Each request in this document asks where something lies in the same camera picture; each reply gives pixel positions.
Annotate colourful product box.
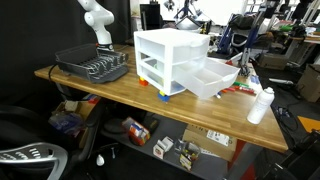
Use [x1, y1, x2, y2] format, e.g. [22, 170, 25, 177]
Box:
[121, 116, 152, 147]

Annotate small white and red box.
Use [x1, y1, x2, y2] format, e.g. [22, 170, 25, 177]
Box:
[152, 135, 175, 160]

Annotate brown cardboard box with label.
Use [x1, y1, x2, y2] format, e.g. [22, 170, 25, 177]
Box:
[182, 123, 238, 163]

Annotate open cardboard box of clutter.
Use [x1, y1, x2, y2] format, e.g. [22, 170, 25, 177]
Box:
[49, 94, 101, 149]

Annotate flat cardboard box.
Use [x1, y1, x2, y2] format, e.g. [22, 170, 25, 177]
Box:
[258, 52, 289, 71]

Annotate large cardboard box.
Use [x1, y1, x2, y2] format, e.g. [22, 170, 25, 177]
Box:
[295, 63, 320, 104]

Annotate blue and yellow toy block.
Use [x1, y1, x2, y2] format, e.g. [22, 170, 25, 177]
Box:
[157, 90, 171, 103]

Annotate orange toy block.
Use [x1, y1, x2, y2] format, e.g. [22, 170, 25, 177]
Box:
[138, 76, 150, 87]

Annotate grey lower table shelf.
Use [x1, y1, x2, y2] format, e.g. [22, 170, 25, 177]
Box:
[99, 112, 264, 180]

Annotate white plastic drawer cabinet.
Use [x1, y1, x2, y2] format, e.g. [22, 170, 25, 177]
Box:
[133, 27, 211, 97]

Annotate translucent white pulled-out drawer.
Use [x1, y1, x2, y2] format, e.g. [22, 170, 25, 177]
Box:
[173, 57, 241, 100]

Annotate clear container of small items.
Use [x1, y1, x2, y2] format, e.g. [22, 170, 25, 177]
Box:
[173, 139, 202, 172]

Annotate black computer monitor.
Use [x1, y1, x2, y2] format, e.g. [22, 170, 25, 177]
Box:
[139, 3, 164, 31]

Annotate dark grey dish rack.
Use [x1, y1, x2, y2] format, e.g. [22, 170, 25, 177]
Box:
[54, 43, 130, 84]

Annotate green marker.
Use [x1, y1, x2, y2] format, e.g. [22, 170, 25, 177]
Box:
[233, 81, 250, 88]

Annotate red and white marker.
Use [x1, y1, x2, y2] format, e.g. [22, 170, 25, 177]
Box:
[237, 86, 256, 95]

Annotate small white floor object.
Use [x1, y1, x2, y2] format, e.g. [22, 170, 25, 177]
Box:
[95, 153, 106, 167]

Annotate blue tape pieces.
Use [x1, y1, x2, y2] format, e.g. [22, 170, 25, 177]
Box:
[249, 74, 261, 85]

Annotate blue plastic bag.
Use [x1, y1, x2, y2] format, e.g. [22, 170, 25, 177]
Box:
[49, 112, 84, 136]

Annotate white spray bottle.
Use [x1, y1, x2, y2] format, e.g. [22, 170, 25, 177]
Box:
[246, 86, 276, 125]

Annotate red table leg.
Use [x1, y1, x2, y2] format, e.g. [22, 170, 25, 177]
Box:
[228, 139, 258, 180]

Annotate black and grey office chair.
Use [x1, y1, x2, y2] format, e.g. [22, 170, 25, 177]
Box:
[0, 103, 105, 180]

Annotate orange floor mat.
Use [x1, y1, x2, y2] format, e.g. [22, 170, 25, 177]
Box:
[297, 115, 320, 134]

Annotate black power cable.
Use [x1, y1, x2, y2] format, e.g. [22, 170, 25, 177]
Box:
[47, 63, 60, 83]

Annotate black floor cables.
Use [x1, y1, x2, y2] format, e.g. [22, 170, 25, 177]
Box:
[273, 105, 300, 141]

